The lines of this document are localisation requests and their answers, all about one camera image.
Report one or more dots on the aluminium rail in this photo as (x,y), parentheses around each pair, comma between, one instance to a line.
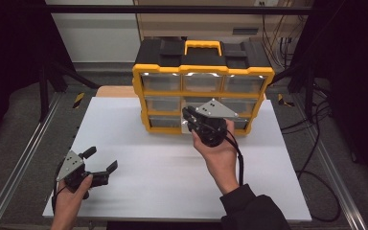
(25,153)
(353,220)

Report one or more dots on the black curtain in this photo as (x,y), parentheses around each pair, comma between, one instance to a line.
(357,64)
(6,48)

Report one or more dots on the yellow black drawer organizer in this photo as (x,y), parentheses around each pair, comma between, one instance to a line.
(204,68)

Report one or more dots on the wooden table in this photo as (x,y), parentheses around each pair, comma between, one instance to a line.
(115,92)

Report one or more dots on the person's left hand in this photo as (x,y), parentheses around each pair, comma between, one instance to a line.
(67,207)

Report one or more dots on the person's right hand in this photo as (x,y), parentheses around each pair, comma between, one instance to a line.
(222,163)

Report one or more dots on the yellow black tape marker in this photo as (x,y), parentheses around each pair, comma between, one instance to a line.
(78,100)
(284,101)

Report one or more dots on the black metal stand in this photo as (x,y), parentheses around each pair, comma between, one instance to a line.
(308,92)
(43,92)

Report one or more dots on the white table board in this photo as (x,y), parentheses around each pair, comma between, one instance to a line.
(140,198)

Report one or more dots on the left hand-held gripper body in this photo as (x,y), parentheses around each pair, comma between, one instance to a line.
(72,166)

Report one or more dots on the black horizontal frame bar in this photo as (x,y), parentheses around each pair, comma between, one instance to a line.
(140,9)

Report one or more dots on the set of clear drawers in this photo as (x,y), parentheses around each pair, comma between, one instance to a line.
(161,82)

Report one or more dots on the beige cabinet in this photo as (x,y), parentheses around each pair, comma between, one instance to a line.
(188,28)

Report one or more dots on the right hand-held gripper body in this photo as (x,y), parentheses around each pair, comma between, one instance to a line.
(212,127)

